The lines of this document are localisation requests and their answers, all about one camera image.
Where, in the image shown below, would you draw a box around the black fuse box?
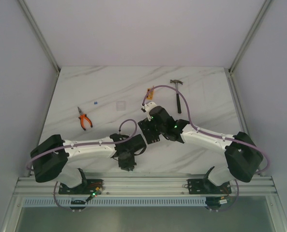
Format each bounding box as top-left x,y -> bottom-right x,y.
144,131 -> 160,145

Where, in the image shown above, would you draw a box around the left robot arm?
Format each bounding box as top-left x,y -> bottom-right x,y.
30,133 -> 147,194

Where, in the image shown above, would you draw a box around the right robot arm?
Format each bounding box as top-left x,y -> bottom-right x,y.
138,102 -> 263,193

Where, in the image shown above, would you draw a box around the orange fuse holder block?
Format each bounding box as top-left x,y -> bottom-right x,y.
146,87 -> 154,101

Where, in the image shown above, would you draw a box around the clear plastic fuse box cover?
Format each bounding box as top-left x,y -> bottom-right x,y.
116,101 -> 126,111

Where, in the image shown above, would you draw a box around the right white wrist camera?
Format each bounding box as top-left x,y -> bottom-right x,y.
141,101 -> 157,121

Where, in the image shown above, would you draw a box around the claw hammer black handle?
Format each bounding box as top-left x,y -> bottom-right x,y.
170,79 -> 183,114

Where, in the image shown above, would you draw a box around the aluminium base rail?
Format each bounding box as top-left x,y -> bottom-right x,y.
14,173 -> 277,197

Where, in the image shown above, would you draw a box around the orange handled pliers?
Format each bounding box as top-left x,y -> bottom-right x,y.
77,107 -> 93,131

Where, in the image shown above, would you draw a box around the white slotted cable duct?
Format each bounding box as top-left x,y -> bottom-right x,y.
23,196 -> 207,207

